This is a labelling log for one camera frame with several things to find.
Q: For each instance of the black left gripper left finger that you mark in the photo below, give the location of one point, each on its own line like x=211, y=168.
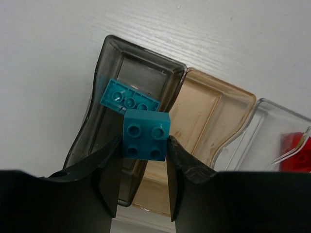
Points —
x=81, y=198

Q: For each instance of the small cyan lego brick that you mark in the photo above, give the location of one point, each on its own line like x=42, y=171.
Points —
x=145, y=135

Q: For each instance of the long cyan lego brick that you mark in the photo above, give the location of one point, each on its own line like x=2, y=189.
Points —
x=119, y=98

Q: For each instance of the smoky grey plastic bin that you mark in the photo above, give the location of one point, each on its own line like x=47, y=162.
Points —
x=126, y=76

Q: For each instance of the clear plastic bin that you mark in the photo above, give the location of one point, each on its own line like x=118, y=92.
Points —
x=256, y=147

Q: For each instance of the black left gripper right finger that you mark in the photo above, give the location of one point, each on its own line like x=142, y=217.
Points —
x=203, y=200

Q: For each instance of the red lego brick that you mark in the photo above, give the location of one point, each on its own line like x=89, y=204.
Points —
x=300, y=162

